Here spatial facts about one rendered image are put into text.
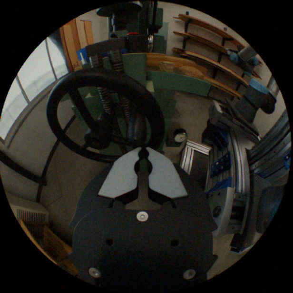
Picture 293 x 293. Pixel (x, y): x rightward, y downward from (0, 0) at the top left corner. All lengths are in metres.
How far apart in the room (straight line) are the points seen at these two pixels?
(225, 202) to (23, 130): 1.74
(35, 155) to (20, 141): 0.33
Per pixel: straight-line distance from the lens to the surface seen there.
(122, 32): 0.43
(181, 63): 0.48
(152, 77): 0.31
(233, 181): 0.45
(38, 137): 1.63
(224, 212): 0.28
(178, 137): 0.41
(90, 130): 0.20
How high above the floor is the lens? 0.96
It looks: 58 degrees down
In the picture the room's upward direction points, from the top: 1 degrees clockwise
